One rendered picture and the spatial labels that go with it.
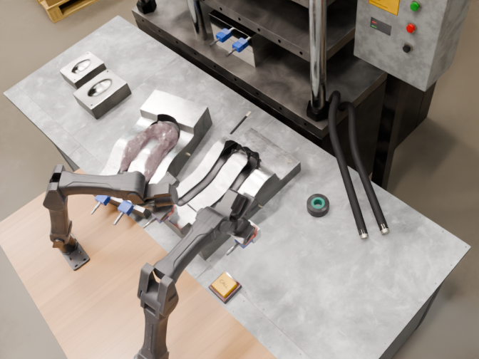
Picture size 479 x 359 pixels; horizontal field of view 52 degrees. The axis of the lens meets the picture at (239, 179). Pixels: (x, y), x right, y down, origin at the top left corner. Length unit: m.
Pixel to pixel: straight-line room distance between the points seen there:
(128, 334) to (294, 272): 0.58
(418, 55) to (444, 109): 1.53
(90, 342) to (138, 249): 0.35
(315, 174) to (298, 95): 0.43
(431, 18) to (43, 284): 1.55
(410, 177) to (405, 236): 1.14
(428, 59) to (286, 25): 0.64
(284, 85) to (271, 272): 0.88
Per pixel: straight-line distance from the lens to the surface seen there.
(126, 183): 1.49
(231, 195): 1.41
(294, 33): 2.06
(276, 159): 1.86
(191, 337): 1.67
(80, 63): 2.50
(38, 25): 4.45
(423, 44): 1.69
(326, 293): 1.67
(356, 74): 2.25
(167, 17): 2.70
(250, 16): 2.17
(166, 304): 1.31
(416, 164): 2.94
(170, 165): 1.90
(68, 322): 1.83
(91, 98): 2.28
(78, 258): 1.91
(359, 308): 1.66
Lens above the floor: 2.36
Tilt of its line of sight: 55 degrees down
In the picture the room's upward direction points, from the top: 14 degrees counter-clockwise
